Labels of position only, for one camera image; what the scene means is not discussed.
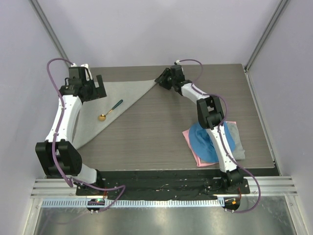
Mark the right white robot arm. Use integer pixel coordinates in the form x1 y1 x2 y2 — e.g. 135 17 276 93
155 64 244 193

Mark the white slotted cable duct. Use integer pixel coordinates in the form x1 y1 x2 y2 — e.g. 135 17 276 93
42 198 224 208

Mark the gold spoon green handle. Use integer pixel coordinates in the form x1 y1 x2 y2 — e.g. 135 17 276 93
98 99 123 121

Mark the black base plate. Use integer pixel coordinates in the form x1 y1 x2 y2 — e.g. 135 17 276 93
76 169 250 201

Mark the grey folded cloth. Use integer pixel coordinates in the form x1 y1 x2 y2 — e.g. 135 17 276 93
226 121 246 160

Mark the pink cloth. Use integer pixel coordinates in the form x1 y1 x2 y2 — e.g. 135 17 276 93
182 121 245 167

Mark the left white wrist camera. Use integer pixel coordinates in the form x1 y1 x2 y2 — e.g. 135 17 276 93
69 63 93 81

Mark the right aluminium frame post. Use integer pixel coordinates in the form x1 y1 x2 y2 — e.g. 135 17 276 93
244 0 290 73

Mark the grey cloth napkin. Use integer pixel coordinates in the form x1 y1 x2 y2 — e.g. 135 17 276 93
73 80 156 149

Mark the left aluminium frame post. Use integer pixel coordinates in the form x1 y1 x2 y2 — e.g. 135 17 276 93
29 0 68 60

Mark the blue cloth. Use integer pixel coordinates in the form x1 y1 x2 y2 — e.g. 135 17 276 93
189 122 236 163

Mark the aluminium frame post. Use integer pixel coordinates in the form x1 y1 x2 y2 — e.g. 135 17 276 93
244 0 290 73
29 0 68 60

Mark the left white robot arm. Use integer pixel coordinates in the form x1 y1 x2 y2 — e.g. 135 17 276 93
35 64 107 195

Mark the aluminium front rail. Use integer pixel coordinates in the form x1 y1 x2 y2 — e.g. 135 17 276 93
31 176 298 198

